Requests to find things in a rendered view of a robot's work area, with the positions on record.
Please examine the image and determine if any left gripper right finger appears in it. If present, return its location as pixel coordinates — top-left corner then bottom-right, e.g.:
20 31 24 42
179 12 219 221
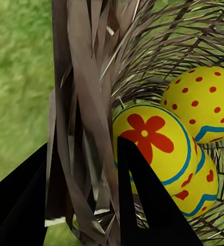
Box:
117 136 204 246

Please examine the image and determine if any easter egg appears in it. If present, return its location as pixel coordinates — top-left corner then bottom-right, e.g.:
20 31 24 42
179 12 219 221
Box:
160 65 224 145
112 103 199 197
171 144 220 220

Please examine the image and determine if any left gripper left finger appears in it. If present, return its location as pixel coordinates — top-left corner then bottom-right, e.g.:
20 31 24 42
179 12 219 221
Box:
0 143 47 246

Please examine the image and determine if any wicker basket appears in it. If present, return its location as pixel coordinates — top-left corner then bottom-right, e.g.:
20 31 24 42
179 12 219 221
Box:
45 0 224 246

